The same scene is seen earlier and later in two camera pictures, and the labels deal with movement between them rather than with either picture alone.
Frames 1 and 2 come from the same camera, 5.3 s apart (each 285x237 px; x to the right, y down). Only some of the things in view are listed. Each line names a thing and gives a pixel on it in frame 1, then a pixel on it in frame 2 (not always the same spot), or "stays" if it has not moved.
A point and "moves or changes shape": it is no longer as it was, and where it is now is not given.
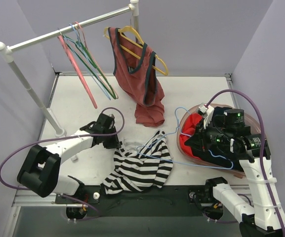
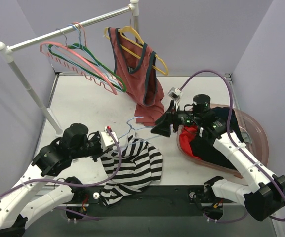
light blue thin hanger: x=180 y=162 → x=137 y=129
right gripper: x=200 y=138 → x=171 y=118
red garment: x=188 y=128 stays
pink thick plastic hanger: x=62 y=42 → x=112 y=91
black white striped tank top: x=139 y=166 moves or changes shape
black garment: x=225 y=159 stays
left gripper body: x=113 y=142 → x=96 y=146
